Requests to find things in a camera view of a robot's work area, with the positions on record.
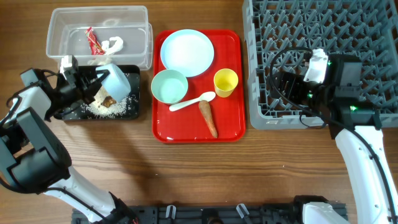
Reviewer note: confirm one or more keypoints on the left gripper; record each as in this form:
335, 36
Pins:
82, 89

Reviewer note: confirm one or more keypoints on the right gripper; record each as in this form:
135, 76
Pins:
294, 81

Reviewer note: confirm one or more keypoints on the light blue bowl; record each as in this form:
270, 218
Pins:
116, 84

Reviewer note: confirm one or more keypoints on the brown food scrap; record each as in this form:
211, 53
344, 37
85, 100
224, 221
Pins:
108, 101

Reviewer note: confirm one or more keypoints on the white rice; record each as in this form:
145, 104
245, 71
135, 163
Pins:
99, 111

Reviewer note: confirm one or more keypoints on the white tissue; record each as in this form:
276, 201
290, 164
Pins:
110, 47

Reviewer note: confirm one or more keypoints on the red snack wrapper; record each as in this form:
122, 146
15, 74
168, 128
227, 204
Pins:
95, 46

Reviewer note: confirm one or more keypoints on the yellow cup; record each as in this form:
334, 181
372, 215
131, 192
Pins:
225, 81

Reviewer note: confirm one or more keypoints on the green bowl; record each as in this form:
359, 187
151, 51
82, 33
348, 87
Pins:
169, 86

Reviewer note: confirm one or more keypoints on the white plastic spoon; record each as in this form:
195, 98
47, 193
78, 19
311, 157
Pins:
207, 96

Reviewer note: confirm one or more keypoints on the orange carrot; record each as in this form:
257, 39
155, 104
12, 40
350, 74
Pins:
205, 109

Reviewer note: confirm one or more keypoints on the light blue plate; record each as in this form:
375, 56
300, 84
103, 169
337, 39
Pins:
187, 51

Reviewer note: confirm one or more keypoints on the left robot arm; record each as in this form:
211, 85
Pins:
33, 159

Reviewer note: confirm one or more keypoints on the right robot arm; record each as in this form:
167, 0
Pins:
330, 90

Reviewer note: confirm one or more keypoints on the grey dishwasher rack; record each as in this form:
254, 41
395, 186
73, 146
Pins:
366, 29

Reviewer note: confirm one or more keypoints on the black plastic tray bin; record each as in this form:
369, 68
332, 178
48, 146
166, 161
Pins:
132, 73

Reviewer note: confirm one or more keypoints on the clear plastic bin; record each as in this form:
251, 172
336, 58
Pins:
67, 27

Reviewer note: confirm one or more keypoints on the red serving tray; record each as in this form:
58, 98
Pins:
188, 125

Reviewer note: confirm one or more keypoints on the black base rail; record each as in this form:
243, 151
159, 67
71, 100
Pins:
267, 214

